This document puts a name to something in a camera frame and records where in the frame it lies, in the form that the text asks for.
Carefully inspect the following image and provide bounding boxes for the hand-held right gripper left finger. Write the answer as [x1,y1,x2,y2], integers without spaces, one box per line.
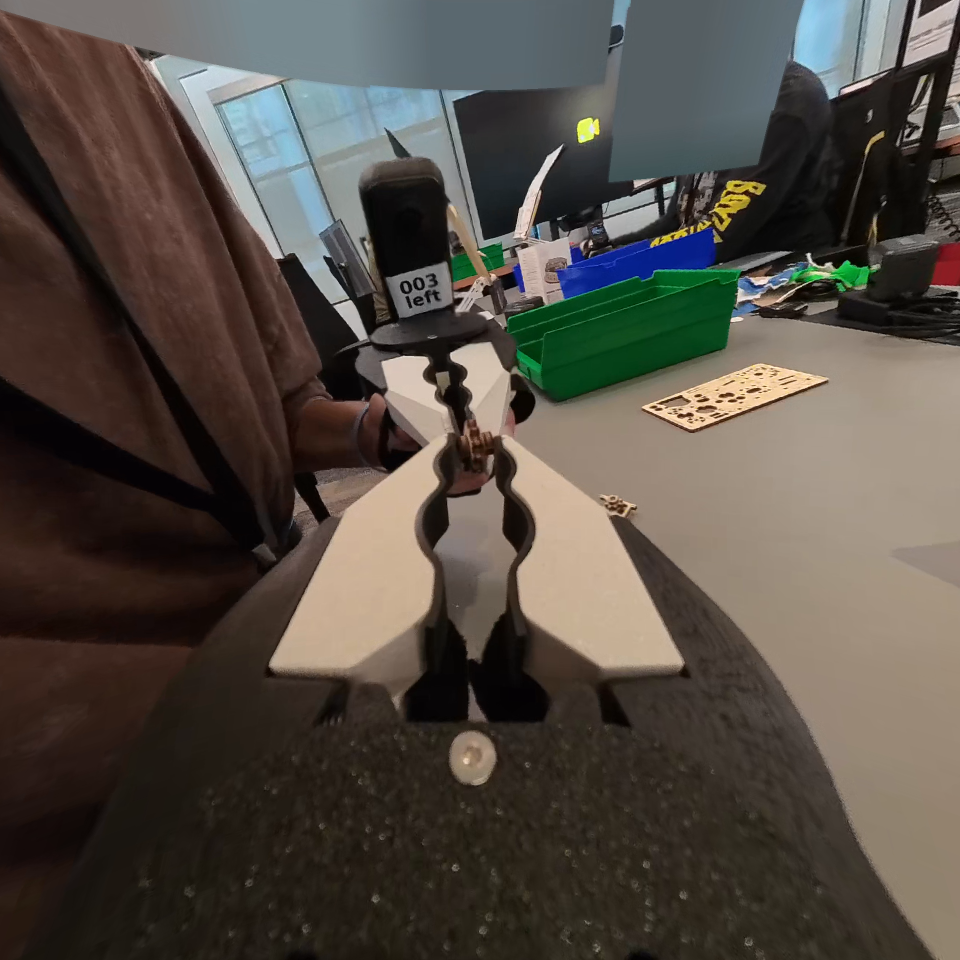
[268,435,451,710]

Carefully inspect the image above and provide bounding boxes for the person's left forearm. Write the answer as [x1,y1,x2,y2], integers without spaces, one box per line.
[281,381,369,475]

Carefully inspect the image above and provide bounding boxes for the black lanyard strap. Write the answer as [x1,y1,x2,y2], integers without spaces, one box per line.
[0,71,303,573]

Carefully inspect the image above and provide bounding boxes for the small green plastic bin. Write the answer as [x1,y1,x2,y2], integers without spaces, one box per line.
[450,243,506,276]

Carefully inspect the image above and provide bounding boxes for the large green plastic bin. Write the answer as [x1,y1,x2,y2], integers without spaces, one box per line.
[505,267,741,403]

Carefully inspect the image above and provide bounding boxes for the green plastic scraps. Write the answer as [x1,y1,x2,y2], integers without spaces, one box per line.
[786,257,873,292]

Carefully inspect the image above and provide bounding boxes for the large black monitor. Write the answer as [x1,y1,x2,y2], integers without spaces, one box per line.
[451,82,680,243]

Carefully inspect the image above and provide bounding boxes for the bundle of black cables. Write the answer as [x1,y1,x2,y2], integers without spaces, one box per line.
[881,287,960,340]

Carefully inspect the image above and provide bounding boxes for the white paper card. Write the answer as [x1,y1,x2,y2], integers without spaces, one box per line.
[513,144,566,243]

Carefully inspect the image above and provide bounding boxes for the black device box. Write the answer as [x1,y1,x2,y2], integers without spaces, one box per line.
[835,238,944,325]

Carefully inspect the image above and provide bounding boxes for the small wooden gear assembly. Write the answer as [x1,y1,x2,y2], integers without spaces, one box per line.
[453,418,498,475]

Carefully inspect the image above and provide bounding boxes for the grey monitor panel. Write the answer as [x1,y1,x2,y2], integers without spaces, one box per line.
[318,219,374,303]

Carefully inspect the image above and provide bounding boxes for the blue plastic bin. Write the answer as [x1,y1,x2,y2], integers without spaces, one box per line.
[513,228,719,302]

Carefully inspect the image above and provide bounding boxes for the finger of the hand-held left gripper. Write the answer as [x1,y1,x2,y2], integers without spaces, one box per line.
[456,342,516,439]
[380,352,462,450]

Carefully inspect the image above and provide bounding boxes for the white printed box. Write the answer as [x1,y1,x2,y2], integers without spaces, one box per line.
[515,237,576,306]

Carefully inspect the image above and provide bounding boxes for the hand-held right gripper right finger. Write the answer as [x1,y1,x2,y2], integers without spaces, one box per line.
[491,435,686,696]

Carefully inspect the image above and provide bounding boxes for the person's left hand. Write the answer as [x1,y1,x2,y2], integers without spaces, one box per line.
[366,393,520,498]

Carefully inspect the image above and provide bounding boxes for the wooden sheet with cutouts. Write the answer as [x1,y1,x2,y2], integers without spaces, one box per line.
[641,362,831,435]

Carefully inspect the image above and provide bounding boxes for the framed paper sign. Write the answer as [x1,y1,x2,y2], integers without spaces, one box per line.
[895,0,960,73]

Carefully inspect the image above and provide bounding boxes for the black office chair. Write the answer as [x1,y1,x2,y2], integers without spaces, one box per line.
[276,252,363,380]

